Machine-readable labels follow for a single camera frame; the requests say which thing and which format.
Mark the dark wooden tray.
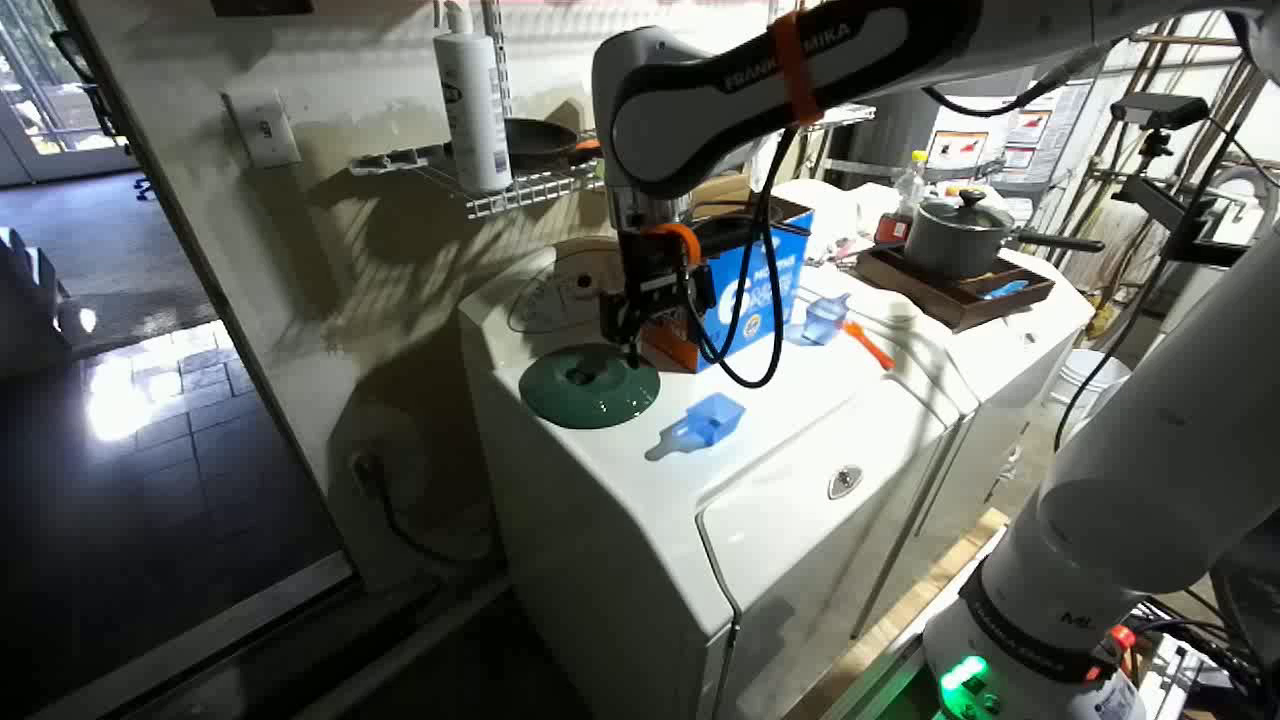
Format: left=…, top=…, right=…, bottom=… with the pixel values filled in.
left=851, top=243, right=1056, bottom=336

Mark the orange spatula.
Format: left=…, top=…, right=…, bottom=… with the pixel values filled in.
left=839, top=317, right=895, bottom=376

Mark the black frying pan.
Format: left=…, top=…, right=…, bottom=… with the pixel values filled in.
left=504, top=116, right=584, bottom=170

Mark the metal wire shelf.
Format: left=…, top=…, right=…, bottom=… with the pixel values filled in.
left=347, top=130, right=616, bottom=223

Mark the wooden plank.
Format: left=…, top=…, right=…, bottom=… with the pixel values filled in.
left=782, top=502, right=1015, bottom=720

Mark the white washing machine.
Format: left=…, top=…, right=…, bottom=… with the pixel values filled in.
left=454, top=235, right=971, bottom=720

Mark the tall white bottle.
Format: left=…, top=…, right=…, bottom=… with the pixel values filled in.
left=430, top=0, right=516, bottom=201

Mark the green round lid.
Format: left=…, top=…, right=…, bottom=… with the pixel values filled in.
left=516, top=339, right=665, bottom=431

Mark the black camera on stand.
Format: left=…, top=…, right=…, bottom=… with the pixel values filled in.
left=1106, top=90, right=1250, bottom=270

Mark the grey pot with lid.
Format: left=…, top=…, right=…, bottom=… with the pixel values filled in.
left=901, top=185, right=1106, bottom=285

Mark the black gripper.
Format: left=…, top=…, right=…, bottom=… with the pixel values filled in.
left=600, top=220, right=700, bottom=352

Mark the clear plastic bottle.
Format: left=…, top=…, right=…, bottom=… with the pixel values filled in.
left=891, top=148, right=931, bottom=217

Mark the orange strap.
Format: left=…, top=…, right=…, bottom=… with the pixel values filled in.
left=768, top=8, right=822, bottom=130

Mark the black power cable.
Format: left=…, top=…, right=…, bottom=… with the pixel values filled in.
left=347, top=446, right=494, bottom=572

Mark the blue Tide detergent box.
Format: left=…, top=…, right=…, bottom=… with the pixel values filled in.
left=637, top=194, right=817, bottom=376

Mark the white wall switch plate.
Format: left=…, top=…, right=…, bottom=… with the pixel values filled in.
left=222, top=89, right=304, bottom=170

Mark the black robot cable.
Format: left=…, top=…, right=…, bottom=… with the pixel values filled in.
left=676, top=122, right=803, bottom=391

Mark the glass door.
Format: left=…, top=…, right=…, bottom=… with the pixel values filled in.
left=0, top=0, right=137, bottom=193

